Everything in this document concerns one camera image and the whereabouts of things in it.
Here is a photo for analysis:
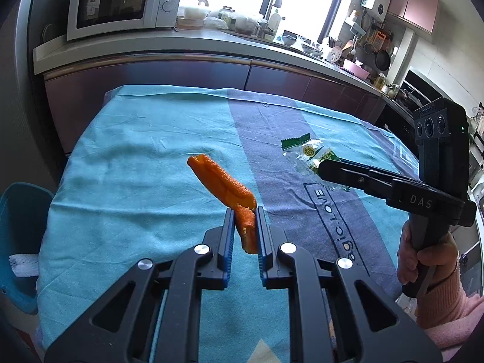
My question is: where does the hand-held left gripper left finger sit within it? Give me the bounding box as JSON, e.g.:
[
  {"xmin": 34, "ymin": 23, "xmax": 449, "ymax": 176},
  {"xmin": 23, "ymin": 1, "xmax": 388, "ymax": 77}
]
[{"xmin": 44, "ymin": 207, "xmax": 236, "ymax": 363}]

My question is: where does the person's right hand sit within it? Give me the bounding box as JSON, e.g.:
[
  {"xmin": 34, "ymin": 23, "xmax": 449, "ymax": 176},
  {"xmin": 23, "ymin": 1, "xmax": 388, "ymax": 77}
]
[{"xmin": 397, "ymin": 221, "xmax": 460, "ymax": 285}]

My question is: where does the black stove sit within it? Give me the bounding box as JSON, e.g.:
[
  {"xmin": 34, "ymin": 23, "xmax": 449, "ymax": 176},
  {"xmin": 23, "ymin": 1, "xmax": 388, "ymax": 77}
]
[{"xmin": 393, "ymin": 66, "xmax": 432, "ymax": 122}]

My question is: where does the white microwave oven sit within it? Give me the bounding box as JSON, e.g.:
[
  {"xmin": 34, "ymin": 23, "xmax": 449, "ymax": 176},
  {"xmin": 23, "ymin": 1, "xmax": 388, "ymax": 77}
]
[{"xmin": 67, "ymin": 0, "xmax": 187, "ymax": 41}]

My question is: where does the white bottle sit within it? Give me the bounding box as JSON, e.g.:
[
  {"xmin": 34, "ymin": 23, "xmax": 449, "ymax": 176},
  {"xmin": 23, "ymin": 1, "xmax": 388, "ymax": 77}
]
[{"xmin": 269, "ymin": 9, "xmax": 282, "ymax": 40}]

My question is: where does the pink basin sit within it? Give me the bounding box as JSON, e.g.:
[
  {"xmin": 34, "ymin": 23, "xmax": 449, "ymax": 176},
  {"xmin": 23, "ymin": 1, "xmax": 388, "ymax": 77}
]
[{"xmin": 342, "ymin": 60, "xmax": 371, "ymax": 78}]

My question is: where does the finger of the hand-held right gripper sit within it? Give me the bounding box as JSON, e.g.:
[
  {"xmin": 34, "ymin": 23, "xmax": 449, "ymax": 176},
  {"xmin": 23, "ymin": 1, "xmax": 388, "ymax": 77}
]
[{"xmin": 317, "ymin": 160, "xmax": 401, "ymax": 207}]

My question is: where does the long orange peel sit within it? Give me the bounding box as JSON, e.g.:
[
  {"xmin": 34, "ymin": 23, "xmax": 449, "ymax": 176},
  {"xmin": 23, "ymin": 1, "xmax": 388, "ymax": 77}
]
[{"xmin": 187, "ymin": 154, "xmax": 258, "ymax": 254}]

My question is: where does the orange kitchen grater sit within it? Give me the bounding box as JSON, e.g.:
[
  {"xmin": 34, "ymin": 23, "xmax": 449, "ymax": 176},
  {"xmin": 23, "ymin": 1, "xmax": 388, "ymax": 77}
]
[{"xmin": 372, "ymin": 30, "xmax": 394, "ymax": 48}]

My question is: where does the person's right forearm pink sleeve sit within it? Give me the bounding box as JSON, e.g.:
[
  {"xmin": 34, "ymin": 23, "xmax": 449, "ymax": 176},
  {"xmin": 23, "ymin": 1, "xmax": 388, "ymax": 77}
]
[{"xmin": 416, "ymin": 253, "xmax": 484, "ymax": 348}]

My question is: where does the kitchen counter cabinet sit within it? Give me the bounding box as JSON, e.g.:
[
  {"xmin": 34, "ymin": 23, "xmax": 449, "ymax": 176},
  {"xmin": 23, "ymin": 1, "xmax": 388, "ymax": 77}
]
[{"xmin": 33, "ymin": 26, "xmax": 394, "ymax": 155}]

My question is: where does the blue plastic bin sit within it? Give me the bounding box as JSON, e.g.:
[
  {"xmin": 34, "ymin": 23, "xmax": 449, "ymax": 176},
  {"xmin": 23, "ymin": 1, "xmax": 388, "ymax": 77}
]
[{"xmin": 0, "ymin": 182, "xmax": 55, "ymax": 315}]

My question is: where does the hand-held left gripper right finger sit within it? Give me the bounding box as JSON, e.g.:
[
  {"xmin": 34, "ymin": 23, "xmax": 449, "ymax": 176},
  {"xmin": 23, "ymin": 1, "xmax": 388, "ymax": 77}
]
[{"xmin": 256, "ymin": 206, "xmax": 443, "ymax": 363}]

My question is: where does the teal tablecloth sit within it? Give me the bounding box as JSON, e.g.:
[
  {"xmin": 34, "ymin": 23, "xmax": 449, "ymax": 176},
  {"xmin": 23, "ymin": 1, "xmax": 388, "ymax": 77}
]
[{"xmin": 36, "ymin": 85, "xmax": 428, "ymax": 363}]

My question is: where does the glass container with lid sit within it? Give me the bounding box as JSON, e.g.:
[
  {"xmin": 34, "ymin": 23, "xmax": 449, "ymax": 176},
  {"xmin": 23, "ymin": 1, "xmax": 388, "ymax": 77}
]
[{"xmin": 178, "ymin": 0, "xmax": 210, "ymax": 30}]

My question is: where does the clear green snack wrapper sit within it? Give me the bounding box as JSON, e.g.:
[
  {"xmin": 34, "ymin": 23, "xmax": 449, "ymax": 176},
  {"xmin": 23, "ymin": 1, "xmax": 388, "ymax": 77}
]
[{"xmin": 281, "ymin": 133, "xmax": 350, "ymax": 191}]

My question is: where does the black frying pan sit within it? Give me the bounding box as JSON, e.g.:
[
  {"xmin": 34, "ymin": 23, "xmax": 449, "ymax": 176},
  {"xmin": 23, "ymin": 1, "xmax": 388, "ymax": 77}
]
[{"xmin": 375, "ymin": 50, "xmax": 391, "ymax": 72}]

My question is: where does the pink wall cabinet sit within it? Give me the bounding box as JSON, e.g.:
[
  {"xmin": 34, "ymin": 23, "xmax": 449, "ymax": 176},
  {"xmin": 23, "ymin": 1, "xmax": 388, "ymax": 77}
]
[{"xmin": 386, "ymin": 0, "xmax": 439, "ymax": 34}]

